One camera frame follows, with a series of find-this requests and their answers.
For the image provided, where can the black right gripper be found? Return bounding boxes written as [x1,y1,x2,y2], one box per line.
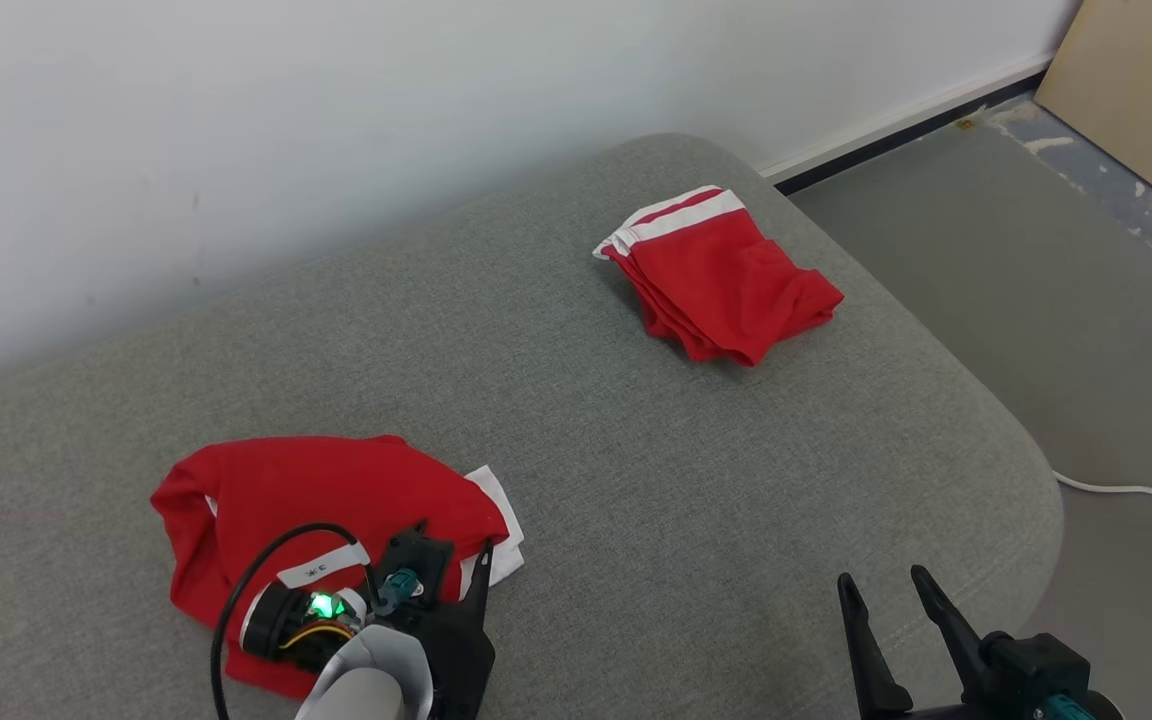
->
[837,565,1049,720]

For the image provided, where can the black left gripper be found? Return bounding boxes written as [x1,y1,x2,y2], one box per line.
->
[406,540,498,720]

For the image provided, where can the red and white jersey shirt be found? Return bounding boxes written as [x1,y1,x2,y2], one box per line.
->
[149,434,527,701]

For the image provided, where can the red Bulls 23 shorts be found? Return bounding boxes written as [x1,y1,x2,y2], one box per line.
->
[592,185,846,368]

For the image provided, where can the grey fabric sofa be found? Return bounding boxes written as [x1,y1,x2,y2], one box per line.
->
[0,133,1066,720]

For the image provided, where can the beige board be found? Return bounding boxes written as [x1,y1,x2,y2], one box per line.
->
[1033,0,1152,232]

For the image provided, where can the white paper cable tag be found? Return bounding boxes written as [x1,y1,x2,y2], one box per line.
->
[276,542,373,591]

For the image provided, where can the white floor cable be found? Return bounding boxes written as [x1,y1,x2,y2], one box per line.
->
[1050,470,1152,524]

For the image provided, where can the white wall baseboard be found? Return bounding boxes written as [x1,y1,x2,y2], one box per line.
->
[758,55,1055,183]

